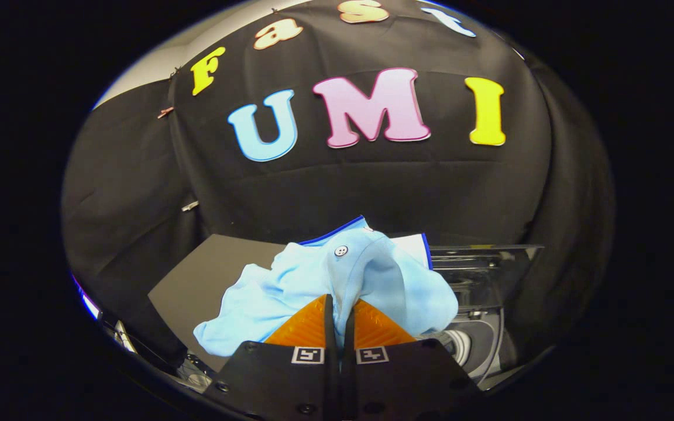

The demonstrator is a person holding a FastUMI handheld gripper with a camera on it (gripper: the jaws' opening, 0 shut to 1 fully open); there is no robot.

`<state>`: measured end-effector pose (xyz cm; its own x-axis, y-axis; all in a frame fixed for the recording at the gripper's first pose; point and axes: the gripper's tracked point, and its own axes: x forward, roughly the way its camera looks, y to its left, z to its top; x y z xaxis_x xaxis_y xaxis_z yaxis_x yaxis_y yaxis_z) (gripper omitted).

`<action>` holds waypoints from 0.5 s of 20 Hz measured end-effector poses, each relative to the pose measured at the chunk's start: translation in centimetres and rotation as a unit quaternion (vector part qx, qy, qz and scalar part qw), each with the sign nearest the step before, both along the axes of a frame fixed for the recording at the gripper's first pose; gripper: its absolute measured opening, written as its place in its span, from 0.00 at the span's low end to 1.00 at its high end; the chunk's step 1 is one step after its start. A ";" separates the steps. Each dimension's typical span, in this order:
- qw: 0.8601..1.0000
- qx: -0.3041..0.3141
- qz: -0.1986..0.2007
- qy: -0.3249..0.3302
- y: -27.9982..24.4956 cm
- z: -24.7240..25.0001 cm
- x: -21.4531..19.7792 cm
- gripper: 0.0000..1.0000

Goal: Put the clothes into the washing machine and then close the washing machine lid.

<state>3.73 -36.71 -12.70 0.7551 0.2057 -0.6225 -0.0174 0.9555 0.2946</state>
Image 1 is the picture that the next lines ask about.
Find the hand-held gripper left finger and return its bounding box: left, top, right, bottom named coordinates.
left=202, top=294, right=341, bottom=421

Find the black backdrop cloth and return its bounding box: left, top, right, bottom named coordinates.
left=61, top=0, right=616, bottom=375

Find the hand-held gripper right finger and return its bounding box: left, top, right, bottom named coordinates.
left=340, top=298, right=485, bottom=421

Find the light blue polo shirt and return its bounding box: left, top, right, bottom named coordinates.
left=193, top=215, right=459, bottom=357

